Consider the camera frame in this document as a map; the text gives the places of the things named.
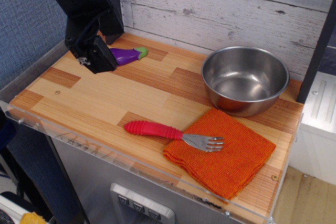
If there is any dark right vertical post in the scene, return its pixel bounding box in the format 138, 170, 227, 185
296, 0, 336, 103

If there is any purple toy eggplant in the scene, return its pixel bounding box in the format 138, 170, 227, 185
110, 47, 148, 66

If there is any white side cabinet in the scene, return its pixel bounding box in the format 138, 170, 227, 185
289, 72, 335, 184

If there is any orange knitted cloth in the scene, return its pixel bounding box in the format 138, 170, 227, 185
163, 109, 276, 200

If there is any silver control panel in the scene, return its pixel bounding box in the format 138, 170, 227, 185
110, 183, 175, 223

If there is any stainless steel bowl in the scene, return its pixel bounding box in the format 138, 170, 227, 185
201, 46, 290, 117

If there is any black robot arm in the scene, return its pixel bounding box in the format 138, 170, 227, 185
56, 0, 124, 73

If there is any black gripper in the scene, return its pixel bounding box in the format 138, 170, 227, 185
65, 9, 118, 74

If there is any red handled metal fork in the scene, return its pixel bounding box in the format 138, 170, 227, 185
124, 121, 224, 152

